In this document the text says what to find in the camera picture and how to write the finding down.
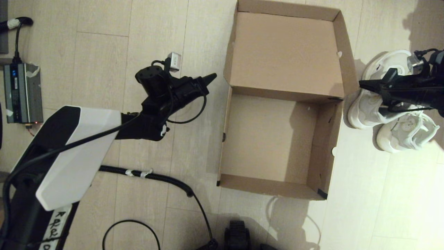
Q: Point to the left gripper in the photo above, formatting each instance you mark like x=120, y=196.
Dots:
x=185, y=91

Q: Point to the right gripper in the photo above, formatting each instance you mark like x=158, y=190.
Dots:
x=409, y=90

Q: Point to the white lace-up sneaker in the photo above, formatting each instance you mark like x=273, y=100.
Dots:
x=367, y=107
x=406, y=135

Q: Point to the brown cardboard shoe box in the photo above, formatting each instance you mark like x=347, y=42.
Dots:
x=288, y=52

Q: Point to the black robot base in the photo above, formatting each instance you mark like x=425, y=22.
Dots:
x=237, y=236

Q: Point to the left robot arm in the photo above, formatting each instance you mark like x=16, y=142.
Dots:
x=76, y=149

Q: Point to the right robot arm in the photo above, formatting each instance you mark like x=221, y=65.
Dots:
x=435, y=90

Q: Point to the grey power supply unit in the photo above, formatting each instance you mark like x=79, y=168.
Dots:
x=24, y=93

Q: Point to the dark grey panel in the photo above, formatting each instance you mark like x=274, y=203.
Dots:
x=2, y=27

